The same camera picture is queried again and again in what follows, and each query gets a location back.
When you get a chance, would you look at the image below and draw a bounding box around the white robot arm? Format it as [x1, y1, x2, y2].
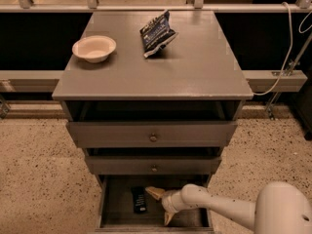
[145, 181, 312, 234]

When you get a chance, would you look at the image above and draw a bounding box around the white cable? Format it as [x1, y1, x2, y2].
[253, 1, 293, 97]

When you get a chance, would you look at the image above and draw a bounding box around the brass middle drawer knob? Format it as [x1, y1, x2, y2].
[151, 165, 158, 173]

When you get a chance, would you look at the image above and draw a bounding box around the dark blue chip bag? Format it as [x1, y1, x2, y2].
[139, 10, 178, 59]

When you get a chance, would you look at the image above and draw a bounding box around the grey wooden drawer cabinet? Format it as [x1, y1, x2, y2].
[52, 10, 254, 187]

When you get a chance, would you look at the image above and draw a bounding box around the metal stand right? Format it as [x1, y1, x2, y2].
[265, 32, 312, 120]

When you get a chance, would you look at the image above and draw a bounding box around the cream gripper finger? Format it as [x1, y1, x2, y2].
[164, 212, 175, 226]
[145, 186, 165, 201]

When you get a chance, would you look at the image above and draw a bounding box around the grey open bottom drawer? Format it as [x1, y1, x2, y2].
[96, 175, 214, 234]

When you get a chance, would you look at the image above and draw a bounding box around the brass drawer knob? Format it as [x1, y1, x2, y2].
[149, 134, 158, 142]
[151, 165, 158, 173]

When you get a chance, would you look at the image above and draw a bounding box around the upper metal rail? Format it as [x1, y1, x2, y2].
[0, 3, 312, 15]

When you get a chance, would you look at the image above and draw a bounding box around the brass top drawer knob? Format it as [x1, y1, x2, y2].
[149, 134, 158, 142]

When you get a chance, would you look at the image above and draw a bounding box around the grey top drawer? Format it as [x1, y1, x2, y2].
[66, 121, 237, 148]

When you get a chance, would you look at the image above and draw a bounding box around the dark blue rxbar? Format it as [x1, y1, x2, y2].
[131, 186, 147, 214]

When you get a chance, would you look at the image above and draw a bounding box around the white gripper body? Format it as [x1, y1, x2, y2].
[162, 190, 185, 214]

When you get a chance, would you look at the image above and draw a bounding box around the grey middle drawer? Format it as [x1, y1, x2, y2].
[85, 156, 220, 175]

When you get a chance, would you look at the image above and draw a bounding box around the white paper bowl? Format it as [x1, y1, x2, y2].
[72, 35, 116, 63]

